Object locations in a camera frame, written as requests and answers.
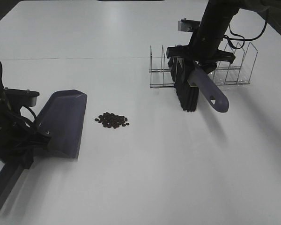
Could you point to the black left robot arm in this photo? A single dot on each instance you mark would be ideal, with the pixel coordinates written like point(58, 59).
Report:
point(4, 100)

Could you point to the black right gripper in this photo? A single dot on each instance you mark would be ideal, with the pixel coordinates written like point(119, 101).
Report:
point(202, 47)

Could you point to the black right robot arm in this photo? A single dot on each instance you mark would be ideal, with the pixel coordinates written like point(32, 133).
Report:
point(219, 13)

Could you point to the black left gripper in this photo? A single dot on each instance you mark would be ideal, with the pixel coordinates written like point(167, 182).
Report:
point(19, 136)

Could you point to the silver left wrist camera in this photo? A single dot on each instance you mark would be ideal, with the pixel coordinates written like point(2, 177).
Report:
point(20, 98)

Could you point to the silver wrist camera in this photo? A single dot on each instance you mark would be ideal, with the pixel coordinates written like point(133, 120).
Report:
point(185, 25)
point(20, 98)

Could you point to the pile of coffee beans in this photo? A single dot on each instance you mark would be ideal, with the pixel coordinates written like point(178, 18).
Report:
point(111, 120)

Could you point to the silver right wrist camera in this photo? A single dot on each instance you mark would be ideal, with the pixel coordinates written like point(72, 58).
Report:
point(185, 25)

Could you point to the chrome wire dish rack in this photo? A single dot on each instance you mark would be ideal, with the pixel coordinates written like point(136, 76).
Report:
point(237, 73)

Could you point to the purple plastic dustpan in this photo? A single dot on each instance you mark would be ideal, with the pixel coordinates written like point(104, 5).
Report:
point(62, 119)

